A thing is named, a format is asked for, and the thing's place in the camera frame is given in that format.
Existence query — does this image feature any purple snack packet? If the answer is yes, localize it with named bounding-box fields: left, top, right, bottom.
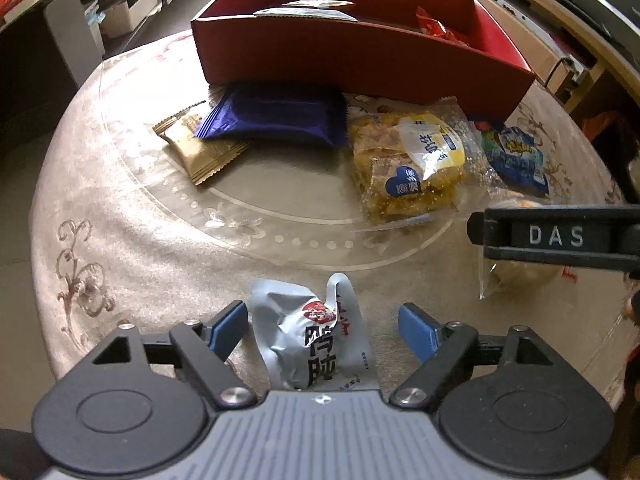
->
left=194, top=82, right=349, bottom=148

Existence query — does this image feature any silver snack packet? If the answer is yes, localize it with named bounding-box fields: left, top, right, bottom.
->
left=250, top=272, right=381, bottom=392

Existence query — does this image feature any yellow pastry packet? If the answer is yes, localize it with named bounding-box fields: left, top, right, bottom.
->
left=347, top=97, right=501, bottom=228

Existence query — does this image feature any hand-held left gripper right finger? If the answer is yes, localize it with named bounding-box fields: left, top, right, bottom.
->
left=391, top=302, right=555, bottom=408

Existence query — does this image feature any orange plastic bag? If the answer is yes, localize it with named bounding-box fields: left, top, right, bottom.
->
left=582, top=112, right=621, bottom=141

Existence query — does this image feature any gold snack packet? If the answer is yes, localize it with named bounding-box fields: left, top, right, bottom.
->
left=152, top=101, right=251, bottom=187

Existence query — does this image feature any long red white snack packet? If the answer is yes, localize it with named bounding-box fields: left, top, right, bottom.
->
left=281, top=0, right=355, bottom=9

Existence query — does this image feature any round table with cloth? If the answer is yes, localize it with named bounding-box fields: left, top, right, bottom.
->
left=30, top=30, right=631, bottom=396

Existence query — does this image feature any dark long table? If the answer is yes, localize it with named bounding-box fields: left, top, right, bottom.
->
left=0, top=0, right=166, bottom=86

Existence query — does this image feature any wooden television cabinet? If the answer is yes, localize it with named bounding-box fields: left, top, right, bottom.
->
left=360, top=0, right=640, bottom=126

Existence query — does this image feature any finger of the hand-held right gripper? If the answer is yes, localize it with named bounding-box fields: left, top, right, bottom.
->
left=467, top=208, right=513, bottom=261

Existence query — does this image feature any white storage box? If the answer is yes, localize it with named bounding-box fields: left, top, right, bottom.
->
left=97, top=0, right=163, bottom=36

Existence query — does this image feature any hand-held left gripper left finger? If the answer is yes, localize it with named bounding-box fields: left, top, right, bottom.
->
left=91, top=300, right=256, bottom=408

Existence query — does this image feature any clear bun packet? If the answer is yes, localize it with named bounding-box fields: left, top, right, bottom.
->
left=477, top=195, right=576, bottom=301

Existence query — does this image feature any blue sausage packet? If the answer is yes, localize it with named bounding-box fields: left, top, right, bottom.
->
left=472, top=119, right=551, bottom=198

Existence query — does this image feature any white grey packet red logo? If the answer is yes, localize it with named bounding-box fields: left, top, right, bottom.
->
left=252, top=7, right=358, bottom=23

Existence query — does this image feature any red cardboard box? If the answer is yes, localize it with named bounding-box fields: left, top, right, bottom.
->
left=190, top=0, right=537, bottom=121

